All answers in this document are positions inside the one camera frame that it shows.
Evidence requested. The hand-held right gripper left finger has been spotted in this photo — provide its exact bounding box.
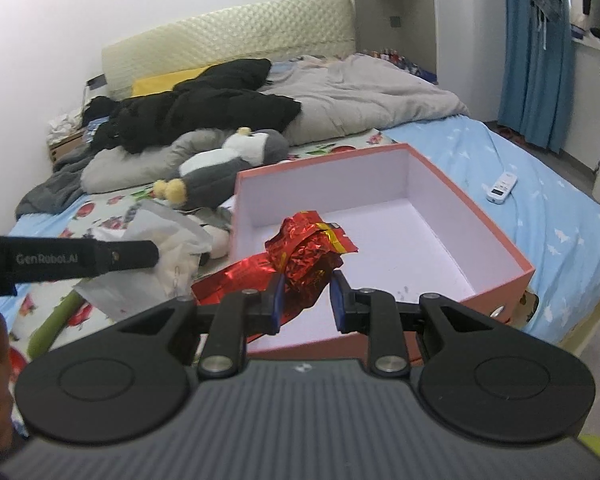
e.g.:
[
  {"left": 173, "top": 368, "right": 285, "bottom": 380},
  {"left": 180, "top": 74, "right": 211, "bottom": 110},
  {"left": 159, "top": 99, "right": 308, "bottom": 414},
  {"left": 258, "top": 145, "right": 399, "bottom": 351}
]
[{"left": 115, "top": 274, "right": 287, "bottom": 380}]

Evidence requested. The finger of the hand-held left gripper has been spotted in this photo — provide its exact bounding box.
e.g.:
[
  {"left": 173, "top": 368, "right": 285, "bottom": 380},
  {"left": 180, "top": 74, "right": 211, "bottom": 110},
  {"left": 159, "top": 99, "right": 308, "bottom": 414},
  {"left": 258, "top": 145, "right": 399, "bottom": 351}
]
[{"left": 96, "top": 240, "right": 161, "bottom": 278}]

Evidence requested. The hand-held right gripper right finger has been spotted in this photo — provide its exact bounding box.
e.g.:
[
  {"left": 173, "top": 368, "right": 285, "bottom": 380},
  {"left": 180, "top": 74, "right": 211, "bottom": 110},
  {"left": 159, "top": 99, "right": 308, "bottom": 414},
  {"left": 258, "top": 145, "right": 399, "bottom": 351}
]
[{"left": 330, "top": 270, "right": 491, "bottom": 378}]

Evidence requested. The red foil packet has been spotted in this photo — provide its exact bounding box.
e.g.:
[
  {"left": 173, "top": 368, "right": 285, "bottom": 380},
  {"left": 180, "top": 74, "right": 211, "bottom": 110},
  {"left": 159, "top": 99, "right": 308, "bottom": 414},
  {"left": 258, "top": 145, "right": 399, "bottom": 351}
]
[{"left": 191, "top": 210, "right": 359, "bottom": 343}]

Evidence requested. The translucent white plastic bag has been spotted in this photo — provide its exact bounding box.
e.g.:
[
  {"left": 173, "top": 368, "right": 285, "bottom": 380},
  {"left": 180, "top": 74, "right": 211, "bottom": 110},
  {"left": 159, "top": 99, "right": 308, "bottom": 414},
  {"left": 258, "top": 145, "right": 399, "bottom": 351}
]
[{"left": 74, "top": 199, "right": 213, "bottom": 322}]

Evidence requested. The panda plush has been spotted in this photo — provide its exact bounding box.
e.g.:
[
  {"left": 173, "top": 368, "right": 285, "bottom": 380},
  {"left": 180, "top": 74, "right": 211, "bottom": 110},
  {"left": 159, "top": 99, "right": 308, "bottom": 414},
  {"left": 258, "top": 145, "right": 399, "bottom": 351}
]
[{"left": 196, "top": 220, "right": 233, "bottom": 267}]

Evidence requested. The orange cardboard box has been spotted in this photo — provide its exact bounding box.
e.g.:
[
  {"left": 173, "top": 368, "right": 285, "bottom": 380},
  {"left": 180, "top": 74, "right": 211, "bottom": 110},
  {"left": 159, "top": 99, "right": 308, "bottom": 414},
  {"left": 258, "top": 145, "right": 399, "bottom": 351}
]
[{"left": 228, "top": 142, "right": 537, "bottom": 363}]

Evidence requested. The floral bed sheet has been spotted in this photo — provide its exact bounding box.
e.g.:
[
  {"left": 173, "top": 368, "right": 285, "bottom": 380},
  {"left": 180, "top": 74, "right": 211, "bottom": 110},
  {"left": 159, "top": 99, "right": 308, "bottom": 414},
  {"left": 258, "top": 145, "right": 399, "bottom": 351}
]
[{"left": 7, "top": 127, "right": 396, "bottom": 361}]

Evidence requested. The green massage brush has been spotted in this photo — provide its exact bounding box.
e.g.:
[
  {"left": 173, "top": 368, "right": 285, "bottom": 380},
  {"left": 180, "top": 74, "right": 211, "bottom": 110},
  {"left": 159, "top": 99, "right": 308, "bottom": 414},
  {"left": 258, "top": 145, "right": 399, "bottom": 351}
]
[{"left": 27, "top": 290, "right": 88, "bottom": 361}]

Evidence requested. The dark grey blanket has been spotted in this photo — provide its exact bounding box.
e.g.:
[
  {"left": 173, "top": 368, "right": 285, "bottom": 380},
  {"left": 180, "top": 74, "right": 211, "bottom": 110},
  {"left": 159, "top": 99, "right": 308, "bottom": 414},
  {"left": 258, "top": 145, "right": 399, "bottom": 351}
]
[{"left": 15, "top": 155, "right": 96, "bottom": 220}]

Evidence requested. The grey pillow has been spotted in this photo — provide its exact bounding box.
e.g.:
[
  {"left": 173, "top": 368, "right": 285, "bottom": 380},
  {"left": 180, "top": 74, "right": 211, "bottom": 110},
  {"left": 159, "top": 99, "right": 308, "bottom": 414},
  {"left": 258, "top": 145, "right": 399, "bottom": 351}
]
[{"left": 80, "top": 130, "right": 231, "bottom": 193}]

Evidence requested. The brown cardboard box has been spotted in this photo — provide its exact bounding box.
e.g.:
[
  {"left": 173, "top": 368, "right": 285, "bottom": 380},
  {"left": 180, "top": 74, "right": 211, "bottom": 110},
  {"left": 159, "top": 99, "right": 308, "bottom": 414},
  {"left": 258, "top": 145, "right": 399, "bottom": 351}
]
[{"left": 47, "top": 130, "right": 88, "bottom": 168}]

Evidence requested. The grey white penguin plush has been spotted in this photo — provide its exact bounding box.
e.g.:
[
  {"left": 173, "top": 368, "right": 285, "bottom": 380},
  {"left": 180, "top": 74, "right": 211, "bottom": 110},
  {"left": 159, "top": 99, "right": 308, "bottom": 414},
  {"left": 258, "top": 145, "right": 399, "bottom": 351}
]
[{"left": 152, "top": 127, "right": 291, "bottom": 211}]

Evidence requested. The crumpled white tissue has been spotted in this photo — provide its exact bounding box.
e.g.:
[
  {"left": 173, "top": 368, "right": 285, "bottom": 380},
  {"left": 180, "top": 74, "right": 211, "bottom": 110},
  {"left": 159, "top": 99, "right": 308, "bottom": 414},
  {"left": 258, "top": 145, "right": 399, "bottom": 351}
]
[{"left": 47, "top": 112, "right": 83, "bottom": 143}]

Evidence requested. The black jacket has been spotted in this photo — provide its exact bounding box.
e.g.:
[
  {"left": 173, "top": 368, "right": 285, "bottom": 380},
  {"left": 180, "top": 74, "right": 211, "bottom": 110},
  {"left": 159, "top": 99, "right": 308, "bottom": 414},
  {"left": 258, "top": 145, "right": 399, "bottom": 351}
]
[{"left": 82, "top": 58, "right": 303, "bottom": 155}]

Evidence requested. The yellow pillow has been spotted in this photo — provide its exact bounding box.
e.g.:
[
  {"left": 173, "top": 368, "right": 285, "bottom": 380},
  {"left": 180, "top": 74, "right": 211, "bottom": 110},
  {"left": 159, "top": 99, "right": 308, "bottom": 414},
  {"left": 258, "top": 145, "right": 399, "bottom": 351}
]
[{"left": 130, "top": 65, "right": 216, "bottom": 98}]

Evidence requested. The white remote control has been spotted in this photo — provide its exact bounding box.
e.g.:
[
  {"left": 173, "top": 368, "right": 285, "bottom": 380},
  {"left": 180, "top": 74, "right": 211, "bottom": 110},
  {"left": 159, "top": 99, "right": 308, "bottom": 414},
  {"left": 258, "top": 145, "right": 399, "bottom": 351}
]
[{"left": 485, "top": 171, "right": 518, "bottom": 205}]

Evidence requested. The grey duvet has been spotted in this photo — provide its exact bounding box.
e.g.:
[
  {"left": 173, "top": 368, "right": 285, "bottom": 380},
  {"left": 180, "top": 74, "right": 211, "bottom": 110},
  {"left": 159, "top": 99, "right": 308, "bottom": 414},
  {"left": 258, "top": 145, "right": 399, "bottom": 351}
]
[{"left": 257, "top": 54, "right": 471, "bottom": 148}]

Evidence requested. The light blue bed sheet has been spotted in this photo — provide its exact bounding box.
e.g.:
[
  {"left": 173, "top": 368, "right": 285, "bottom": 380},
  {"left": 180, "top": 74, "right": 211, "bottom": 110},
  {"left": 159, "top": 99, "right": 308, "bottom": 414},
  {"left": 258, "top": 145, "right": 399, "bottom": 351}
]
[{"left": 380, "top": 112, "right": 600, "bottom": 346}]

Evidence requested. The cream padded headboard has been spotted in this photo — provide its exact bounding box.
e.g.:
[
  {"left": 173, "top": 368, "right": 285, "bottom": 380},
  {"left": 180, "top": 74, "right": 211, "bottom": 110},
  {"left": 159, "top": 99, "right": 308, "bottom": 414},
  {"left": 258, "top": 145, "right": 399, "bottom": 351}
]
[{"left": 101, "top": 0, "right": 357, "bottom": 101}]

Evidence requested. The row of small bottles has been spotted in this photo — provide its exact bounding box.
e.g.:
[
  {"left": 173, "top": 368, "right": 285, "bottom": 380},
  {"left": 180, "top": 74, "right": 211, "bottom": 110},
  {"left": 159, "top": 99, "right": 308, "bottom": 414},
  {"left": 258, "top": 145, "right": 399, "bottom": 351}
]
[{"left": 365, "top": 47, "right": 431, "bottom": 78}]

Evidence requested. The blue curtain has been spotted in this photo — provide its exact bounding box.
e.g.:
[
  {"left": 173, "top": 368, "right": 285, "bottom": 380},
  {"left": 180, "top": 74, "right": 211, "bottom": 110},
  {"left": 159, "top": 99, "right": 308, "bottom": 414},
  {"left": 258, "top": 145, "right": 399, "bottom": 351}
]
[{"left": 497, "top": 0, "right": 578, "bottom": 153}]

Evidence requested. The white wardrobe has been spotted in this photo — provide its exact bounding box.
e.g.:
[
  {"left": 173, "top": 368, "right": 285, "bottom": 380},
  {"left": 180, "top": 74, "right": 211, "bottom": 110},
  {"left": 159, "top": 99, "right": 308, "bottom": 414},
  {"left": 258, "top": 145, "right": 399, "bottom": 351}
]
[{"left": 351, "top": 0, "right": 506, "bottom": 121}]

